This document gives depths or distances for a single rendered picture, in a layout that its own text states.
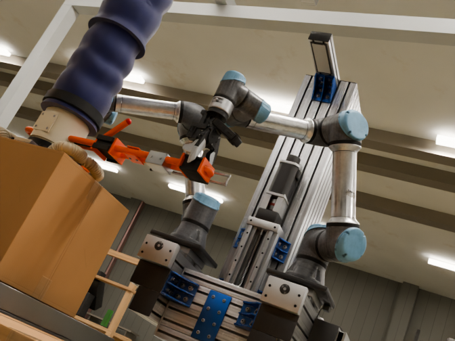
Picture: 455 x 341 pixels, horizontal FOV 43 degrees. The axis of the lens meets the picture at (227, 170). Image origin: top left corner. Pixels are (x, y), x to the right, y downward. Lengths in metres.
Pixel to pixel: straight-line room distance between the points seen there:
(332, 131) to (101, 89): 0.84
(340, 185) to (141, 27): 0.94
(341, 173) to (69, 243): 0.94
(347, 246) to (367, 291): 9.94
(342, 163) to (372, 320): 9.80
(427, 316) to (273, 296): 9.93
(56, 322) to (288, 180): 1.08
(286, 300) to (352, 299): 10.00
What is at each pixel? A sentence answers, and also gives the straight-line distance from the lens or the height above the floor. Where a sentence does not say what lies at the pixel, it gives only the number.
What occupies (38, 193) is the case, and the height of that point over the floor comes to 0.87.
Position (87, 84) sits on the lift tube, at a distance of 2.09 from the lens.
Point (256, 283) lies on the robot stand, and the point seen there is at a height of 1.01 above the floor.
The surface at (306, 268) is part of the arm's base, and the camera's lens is 2.06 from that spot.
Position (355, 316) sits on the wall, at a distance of 11.80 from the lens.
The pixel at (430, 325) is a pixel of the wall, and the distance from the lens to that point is 11.74.
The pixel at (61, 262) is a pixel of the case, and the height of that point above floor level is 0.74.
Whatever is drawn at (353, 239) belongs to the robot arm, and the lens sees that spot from 1.99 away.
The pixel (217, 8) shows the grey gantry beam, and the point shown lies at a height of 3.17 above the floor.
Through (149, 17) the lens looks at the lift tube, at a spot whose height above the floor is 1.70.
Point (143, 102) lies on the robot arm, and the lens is 2.41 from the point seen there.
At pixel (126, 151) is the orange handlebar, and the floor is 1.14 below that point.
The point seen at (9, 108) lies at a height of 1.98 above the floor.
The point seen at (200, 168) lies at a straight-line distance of 1.68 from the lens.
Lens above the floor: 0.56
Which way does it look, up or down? 21 degrees up
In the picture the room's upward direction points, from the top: 25 degrees clockwise
